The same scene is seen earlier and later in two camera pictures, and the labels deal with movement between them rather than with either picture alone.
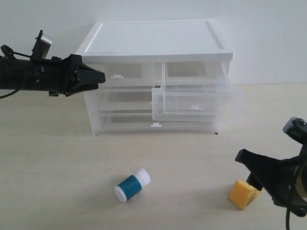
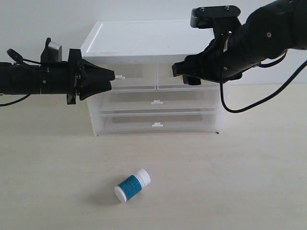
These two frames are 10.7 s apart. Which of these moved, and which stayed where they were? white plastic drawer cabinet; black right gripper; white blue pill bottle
Moved: black right gripper
Stayed: white blue pill bottle; white plastic drawer cabinet
